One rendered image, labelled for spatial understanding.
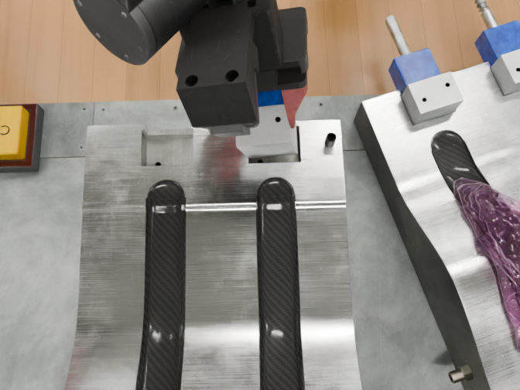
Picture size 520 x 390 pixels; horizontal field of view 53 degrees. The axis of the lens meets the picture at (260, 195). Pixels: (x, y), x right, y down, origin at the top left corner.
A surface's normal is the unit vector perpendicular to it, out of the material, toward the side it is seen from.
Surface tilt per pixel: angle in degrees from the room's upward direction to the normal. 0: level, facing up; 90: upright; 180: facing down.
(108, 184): 0
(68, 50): 0
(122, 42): 79
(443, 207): 27
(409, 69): 0
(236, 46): 23
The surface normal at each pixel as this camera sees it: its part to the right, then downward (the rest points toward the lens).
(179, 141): -0.01, -0.25
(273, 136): -0.20, -0.12
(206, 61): -0.19, -0.57
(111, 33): -0.56, 0.73
